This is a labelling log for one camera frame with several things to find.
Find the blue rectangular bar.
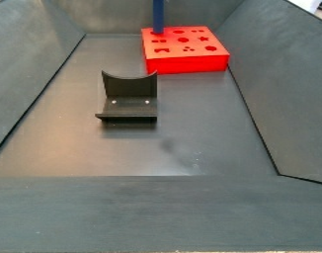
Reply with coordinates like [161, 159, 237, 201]
[154, 0, 163, 34]

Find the black curved holder bracket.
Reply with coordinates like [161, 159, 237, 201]
[95, 72, 159, 121]

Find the red foam shape board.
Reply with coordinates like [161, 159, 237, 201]
[142, 26, 230, 74]

